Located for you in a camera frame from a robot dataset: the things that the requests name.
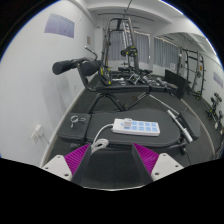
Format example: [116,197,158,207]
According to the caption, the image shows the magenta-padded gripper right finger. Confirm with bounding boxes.
[130,143,184,187]

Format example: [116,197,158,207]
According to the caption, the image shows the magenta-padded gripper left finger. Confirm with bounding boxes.
[41,143,93,187]

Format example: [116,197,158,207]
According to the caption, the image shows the white power strip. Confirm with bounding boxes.
[111,117,161,137]

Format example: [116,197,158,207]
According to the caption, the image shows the silver barbell bar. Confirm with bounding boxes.
[167,109,194,144]

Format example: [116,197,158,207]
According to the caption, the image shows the black padded seat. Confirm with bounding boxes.
[180,109,202,140]

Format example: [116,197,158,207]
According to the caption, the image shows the black bench with roller pads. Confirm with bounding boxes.
[52,46,180,113]

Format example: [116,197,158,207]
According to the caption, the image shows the group of dumbbells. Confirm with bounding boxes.
[118,68,168,86]

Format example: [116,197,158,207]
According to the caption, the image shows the black box panel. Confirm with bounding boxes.
[164,69,187,100]

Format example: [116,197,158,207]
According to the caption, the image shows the black exercise machine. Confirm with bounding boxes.
[206,92,224,130]

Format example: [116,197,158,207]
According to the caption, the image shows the black weight plate yellow marks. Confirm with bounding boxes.
[120,45,139,58]
[99,64,114,86]

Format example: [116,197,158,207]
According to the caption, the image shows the black power rack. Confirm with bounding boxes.
[177,48,206,100]

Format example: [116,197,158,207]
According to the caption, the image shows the grey window curtain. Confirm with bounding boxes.
[108,30,151,65]
[153,37,181,70]

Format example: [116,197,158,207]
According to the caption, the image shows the long ceiling strip light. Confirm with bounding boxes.
[161,0,184,16]

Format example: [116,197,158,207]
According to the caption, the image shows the white power strip cable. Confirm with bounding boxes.
[90,123,115,155]

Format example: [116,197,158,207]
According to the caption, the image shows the white wall socket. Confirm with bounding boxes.
[30,124,45,144]

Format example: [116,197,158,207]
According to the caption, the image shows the small purple wall poster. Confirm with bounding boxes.
[213,71,224,88]

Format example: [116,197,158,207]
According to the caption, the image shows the grey cable machine frame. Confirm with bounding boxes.
[101,17,141,76]

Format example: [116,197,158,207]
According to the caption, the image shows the large purple wall poster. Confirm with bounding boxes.
[44,13,76,39]

